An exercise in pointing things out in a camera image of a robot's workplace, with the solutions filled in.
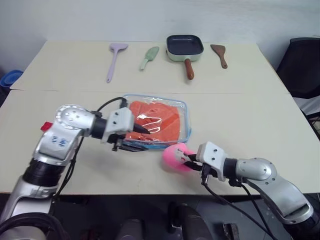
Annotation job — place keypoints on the brown wooden spatula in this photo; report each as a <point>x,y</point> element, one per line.
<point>220,53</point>

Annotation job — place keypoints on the green silicone scoop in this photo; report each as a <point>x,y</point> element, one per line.
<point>148,57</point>

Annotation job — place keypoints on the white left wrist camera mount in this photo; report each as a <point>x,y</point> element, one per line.
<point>120,120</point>

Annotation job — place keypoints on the red tag on arm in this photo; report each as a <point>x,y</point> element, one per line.
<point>46,126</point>

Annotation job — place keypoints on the purple silicone spatula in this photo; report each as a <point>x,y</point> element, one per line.
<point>113,62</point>

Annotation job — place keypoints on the black chair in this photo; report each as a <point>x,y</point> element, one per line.
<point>300,67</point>

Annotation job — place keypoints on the blue plastic container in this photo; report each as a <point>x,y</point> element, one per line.
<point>11,77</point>

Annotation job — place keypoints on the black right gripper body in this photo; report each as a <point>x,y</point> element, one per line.
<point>208,171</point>

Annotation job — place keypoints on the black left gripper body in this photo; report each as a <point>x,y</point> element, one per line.
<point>117,141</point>

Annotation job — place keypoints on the clear plastic pouch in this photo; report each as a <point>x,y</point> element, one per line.
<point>183,112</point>

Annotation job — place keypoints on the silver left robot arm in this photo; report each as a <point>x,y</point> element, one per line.
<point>62,140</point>

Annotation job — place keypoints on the dark rounded shape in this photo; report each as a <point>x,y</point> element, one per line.
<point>190,222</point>

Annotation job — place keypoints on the orange cloth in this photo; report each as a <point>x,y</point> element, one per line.
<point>162,117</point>

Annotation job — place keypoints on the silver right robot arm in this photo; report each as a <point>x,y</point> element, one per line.
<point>270,180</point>

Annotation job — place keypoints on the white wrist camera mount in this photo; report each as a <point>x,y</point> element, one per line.
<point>212,156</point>
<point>120,120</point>

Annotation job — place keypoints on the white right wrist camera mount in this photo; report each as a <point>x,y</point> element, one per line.
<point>212,156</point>

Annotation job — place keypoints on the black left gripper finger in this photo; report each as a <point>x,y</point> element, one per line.
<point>140,129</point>
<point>133,149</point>

